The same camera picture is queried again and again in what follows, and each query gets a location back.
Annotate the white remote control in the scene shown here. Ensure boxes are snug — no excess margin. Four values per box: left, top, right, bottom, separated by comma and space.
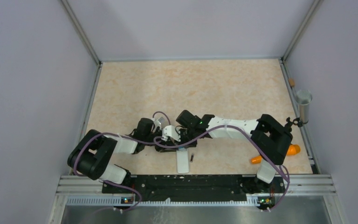
176, 151, 189, 174

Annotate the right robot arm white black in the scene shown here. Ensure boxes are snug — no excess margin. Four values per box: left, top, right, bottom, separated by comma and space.
176, 110, 297, 192

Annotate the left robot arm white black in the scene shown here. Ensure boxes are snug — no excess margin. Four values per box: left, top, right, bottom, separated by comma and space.
67, 117, 171, 193

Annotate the orange carrot toy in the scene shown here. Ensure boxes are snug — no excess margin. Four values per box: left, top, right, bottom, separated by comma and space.
250, 144, 301, 164

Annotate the small cork piece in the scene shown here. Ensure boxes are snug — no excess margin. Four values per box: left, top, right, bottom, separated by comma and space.
288, 78, 295, 88

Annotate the silver metal cylinder cup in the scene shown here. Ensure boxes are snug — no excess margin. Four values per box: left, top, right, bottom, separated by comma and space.
295, 90, 313, 124

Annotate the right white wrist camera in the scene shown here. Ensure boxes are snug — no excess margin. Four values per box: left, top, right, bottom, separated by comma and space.
161, 125, 181, 143

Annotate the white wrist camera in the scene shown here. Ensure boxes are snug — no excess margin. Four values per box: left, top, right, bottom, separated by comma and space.
161, 125, 181, 143
152, 117, 167, 129

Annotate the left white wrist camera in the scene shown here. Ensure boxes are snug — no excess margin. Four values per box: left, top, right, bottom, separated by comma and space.
152, 117, 167, 129

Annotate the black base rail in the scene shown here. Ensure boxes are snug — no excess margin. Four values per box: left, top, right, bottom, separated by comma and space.
102, 175, 284, 202

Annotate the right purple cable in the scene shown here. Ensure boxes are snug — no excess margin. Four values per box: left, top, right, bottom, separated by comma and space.
153, 125, 291, 183

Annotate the purple cable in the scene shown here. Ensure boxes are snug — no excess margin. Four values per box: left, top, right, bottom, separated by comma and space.
72, 111, 172, 177
153, 125, 291, 183

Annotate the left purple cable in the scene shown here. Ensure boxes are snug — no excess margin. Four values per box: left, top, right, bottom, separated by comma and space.
72, 111, 172, 177

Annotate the black clamp mount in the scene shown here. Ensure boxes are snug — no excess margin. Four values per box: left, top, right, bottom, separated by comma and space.
285, 117, 304, 128

